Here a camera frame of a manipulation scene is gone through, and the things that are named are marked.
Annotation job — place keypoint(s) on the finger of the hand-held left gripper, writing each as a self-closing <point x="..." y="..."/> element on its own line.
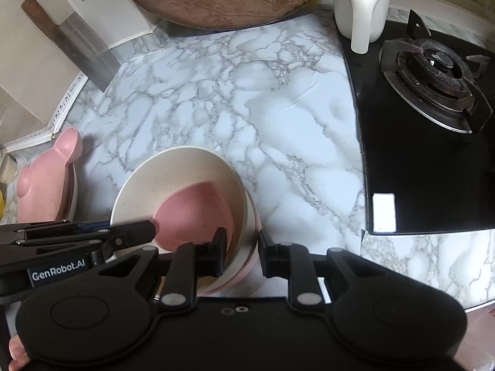
<point x="46" y="230"/>
<point x="131" y="234"/>

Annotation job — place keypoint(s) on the white music-note edge strip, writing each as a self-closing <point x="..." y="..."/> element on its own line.
<point x="64" y="104"/>

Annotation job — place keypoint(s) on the pink heart-shaped dish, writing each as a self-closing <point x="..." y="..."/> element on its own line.
<point x="193" y="216"/>

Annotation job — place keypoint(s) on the gas burner with pan support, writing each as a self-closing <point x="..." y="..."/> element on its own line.
<point x="437" y="65"/>

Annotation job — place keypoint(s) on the cream bowl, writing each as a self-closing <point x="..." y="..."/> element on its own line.
<point x="154" y="177"/>

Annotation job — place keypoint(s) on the pink bear-shaped plate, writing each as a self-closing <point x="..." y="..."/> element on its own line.
<point x="42" y="185"/>

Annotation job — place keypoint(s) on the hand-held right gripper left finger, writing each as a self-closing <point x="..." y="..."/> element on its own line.
<point x="218" y="255"/>

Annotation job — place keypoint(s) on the white thermos mug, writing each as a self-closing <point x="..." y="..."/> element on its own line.
<point x="359" y="11"/>

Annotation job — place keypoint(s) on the yellow printed bowl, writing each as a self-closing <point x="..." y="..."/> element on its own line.
<point x="2" y="205"/>

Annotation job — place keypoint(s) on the person's left hand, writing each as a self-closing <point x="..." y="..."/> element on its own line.
<point x="18" y="349"/>

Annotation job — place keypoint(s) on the black glass gas stove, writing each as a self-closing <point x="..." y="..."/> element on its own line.
<point x="417" y="154"/>

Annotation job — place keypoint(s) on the pink bowl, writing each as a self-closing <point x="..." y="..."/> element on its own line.
<point x="249" y="264"/>

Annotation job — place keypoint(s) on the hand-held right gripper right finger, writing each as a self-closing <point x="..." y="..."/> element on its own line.
<point x="265" y="259"/>

